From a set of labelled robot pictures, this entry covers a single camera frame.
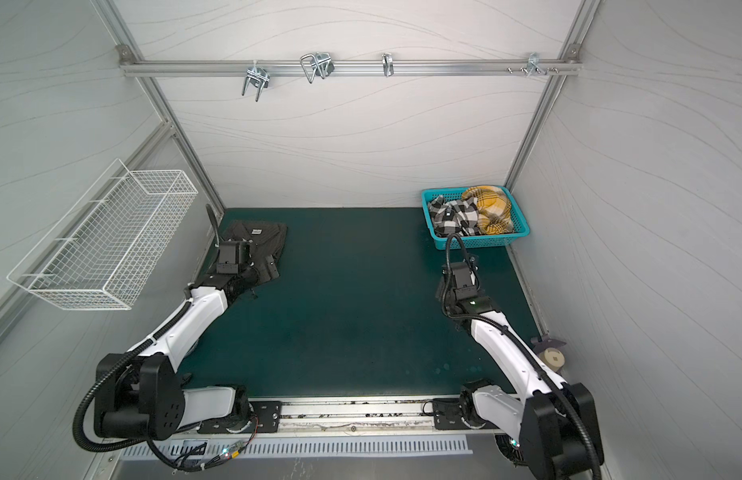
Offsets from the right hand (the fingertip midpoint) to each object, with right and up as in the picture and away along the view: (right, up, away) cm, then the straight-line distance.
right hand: (464, 280), depth 85 cm
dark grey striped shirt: (-66, +10, +22) cm, 71 cm away
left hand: (-59, +4, +3) cm, 59 cm away
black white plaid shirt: (+3, +20, +20) cm, 28 cm away
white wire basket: (-89, +9, -18) cm, 91 cm away
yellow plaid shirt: (+16, +22, +19) cm, 33 cm away
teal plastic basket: (+26, +16, +18) cm, 36 cm away
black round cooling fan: (+8, -40, -12) cm, 43 cm away
